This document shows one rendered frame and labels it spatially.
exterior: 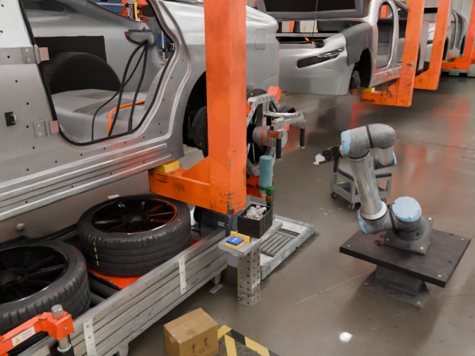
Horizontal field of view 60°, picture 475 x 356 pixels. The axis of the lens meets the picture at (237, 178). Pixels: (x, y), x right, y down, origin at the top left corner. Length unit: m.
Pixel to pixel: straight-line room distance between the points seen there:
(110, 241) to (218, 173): 0.70
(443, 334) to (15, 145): 2.34
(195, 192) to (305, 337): 1.04
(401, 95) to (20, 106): 5.08
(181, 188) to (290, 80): 3.03
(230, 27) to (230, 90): 0.31
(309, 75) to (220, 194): 3.11
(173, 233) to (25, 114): 0.95
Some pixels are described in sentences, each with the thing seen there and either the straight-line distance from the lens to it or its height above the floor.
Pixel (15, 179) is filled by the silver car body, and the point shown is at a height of 0.92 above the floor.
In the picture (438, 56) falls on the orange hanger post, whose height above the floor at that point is 1.08.
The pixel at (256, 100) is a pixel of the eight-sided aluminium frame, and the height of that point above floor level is 1.11.
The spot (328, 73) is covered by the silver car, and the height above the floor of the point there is 1.02.
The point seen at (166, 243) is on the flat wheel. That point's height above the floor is 0.44.
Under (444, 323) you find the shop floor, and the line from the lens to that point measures 2.69.
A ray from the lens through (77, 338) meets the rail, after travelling 1.98.
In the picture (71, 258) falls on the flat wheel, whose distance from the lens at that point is 2.20.
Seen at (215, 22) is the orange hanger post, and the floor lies 1.58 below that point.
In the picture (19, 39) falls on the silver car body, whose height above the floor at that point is 1.51.
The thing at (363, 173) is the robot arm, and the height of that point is 0.85.
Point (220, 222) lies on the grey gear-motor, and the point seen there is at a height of 0.34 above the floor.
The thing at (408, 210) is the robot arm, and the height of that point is 0.60.
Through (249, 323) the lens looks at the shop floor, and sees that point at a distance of 2.44.
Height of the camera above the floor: 1.55
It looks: 20 degrees down
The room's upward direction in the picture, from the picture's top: straight up
